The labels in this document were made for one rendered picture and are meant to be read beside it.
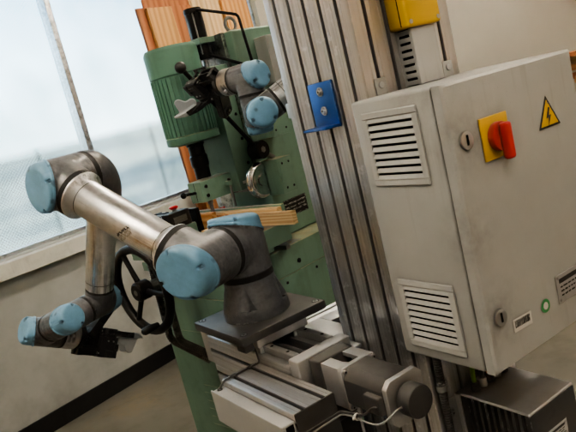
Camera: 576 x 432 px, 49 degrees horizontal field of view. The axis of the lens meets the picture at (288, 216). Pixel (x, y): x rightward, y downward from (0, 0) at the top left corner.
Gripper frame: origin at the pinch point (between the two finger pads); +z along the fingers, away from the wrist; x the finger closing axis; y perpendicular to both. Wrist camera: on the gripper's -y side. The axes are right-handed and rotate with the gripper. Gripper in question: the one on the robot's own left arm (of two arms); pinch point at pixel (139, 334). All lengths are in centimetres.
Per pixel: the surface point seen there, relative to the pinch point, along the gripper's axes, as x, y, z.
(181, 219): 5.3, -36.4, 4.7
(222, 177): 2, -54, 20
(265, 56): 14, -96, 22
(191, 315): -5.8, -8.1, 22.6
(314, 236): 21, -40, 49
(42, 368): -133, 24, 36
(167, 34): -126, -162, 68
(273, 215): 28, -40, 22
